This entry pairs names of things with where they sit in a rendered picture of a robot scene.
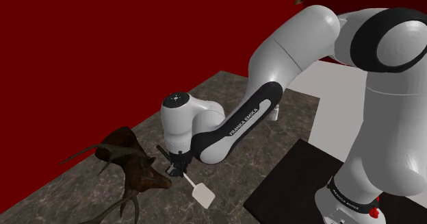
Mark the small white bottle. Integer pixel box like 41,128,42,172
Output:
268,103,281,122

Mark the white spatula with black handle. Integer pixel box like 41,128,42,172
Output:
155,145,216,210

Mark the brown horned dinosaur head figure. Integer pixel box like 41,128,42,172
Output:
60,126,173,224

